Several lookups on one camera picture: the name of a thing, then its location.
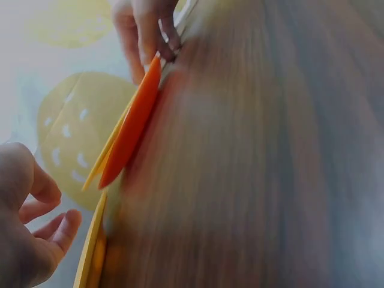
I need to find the thin yellow flat object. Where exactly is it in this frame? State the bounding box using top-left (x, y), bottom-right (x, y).
top-left (82, 93), bottom-right (138, 192)

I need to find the person's right hand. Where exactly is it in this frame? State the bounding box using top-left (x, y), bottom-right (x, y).
top-left (110, 0), bottom-right (183, 86)

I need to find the orange oblong object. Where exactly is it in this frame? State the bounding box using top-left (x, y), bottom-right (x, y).
top-left (98, 53), bottom-right (161, 191)

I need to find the person's left hand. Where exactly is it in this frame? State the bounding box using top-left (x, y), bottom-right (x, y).
top-left (0, 142), bottom-right (82, 288)

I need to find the long yellow-orange flat object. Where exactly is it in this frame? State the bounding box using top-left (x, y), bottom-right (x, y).
top-left (73, 190), bottom-right (107, 288)

